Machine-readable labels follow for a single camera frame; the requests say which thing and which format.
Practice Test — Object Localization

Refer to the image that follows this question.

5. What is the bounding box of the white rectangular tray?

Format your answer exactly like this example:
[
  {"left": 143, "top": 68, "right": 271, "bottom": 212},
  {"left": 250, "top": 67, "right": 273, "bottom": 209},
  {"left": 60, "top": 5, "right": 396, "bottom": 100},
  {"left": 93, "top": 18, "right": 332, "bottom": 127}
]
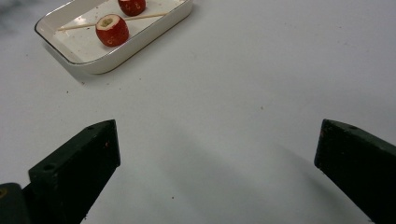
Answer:
[{"left": 34, "top": 0, "right": 194, "bottom": 75}]

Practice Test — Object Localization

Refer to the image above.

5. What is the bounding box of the red cored hawthorn fruit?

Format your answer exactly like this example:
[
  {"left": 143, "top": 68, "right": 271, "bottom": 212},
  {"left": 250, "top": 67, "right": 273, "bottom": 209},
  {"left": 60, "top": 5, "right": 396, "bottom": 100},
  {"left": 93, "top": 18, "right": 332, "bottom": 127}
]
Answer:
[
  {"left": 117, "top": 0, "right": 147, "bottom": 17},
  {"left": 94, "top": 13, "right": 130, "bottom": 48}
]

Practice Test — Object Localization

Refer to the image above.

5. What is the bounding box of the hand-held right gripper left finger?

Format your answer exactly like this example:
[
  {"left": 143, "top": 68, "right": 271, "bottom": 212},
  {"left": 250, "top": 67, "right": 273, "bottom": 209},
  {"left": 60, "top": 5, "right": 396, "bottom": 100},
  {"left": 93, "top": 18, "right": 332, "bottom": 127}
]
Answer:
[{"left": 21, "top": 119, "right": 121, "bottom": 224}]

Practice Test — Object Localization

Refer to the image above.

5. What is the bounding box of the thin wooden skewer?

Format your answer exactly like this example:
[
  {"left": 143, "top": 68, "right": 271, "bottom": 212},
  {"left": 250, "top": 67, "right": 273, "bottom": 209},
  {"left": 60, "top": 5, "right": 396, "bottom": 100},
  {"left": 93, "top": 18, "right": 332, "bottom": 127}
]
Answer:
[{"left": 56, "top": 11, "right": 171, "bottom": 32}]

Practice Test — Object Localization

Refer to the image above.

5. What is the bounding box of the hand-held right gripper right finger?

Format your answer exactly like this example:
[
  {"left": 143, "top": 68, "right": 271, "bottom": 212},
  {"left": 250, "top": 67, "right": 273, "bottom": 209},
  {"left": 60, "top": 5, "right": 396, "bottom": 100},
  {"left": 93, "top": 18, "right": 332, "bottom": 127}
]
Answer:
[{"left": 314, "top": 119, "right": 396, "bottom": 224}]

